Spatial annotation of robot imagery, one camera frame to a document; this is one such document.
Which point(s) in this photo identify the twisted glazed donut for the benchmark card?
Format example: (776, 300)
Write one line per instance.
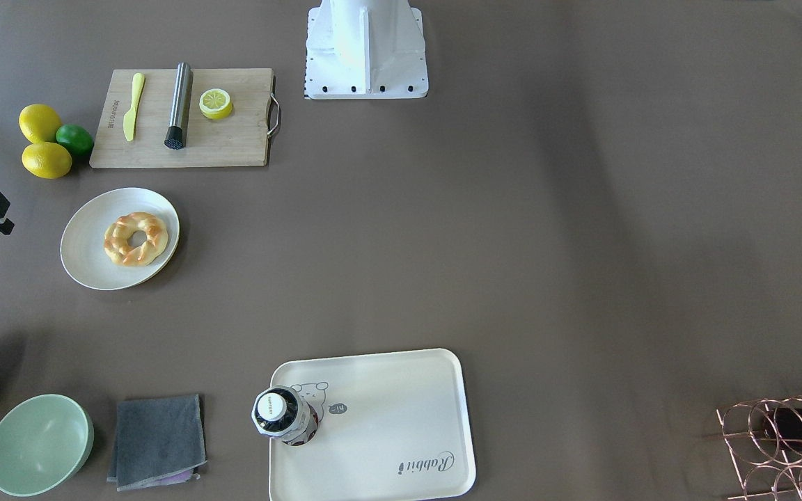
(135, 239)

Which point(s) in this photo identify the dark tea bottle on tray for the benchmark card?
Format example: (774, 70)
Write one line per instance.
(281, 413)

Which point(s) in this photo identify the cream rabbit tray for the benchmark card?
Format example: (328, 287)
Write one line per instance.
(394, 426)

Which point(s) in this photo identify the yellow lemon lower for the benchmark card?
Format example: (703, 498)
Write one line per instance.
(47, 160)

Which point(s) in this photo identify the yellow lemon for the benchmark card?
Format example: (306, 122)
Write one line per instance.
(47, 160)
(39, 123)

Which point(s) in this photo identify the yellow lemon upper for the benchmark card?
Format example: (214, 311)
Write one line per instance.
(39, 123)

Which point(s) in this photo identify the green lime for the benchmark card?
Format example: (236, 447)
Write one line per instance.
(75, 139)

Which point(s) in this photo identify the white round plate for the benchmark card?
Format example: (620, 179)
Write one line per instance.
(81, 247)

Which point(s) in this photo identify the yellow plastic knife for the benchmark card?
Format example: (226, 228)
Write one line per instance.
(129, 119)

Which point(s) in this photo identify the steel muddler black tip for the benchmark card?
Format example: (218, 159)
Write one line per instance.
(176, 133)

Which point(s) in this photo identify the half lemon slice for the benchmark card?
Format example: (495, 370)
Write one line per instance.
(215, 104)

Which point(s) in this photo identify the green bowl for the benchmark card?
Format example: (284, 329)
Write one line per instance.
(44, 441)

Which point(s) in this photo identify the bamboo cutting board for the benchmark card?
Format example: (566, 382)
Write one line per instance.
(240, 140)

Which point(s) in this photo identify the grey folded cloth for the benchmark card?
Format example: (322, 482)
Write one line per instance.
(158, 442)

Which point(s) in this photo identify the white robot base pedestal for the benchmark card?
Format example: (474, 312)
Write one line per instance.
(365, 50)

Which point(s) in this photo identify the copper wire bottle rack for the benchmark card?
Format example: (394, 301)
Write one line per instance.
(764, 469)

